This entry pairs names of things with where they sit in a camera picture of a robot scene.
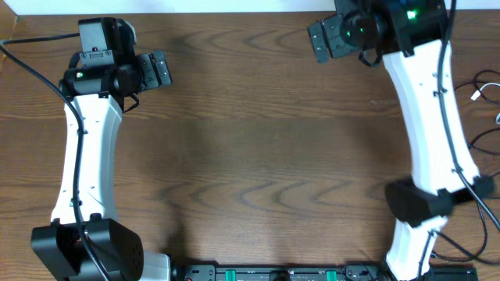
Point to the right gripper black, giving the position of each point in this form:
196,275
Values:
337,48

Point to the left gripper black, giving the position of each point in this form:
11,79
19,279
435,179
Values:
155,71

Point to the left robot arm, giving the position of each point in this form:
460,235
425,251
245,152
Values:
84,239

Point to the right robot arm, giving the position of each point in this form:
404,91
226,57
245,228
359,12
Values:
411,40

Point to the cardboard panel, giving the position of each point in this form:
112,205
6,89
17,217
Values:
8,20

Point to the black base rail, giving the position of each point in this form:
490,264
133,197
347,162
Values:
349,272

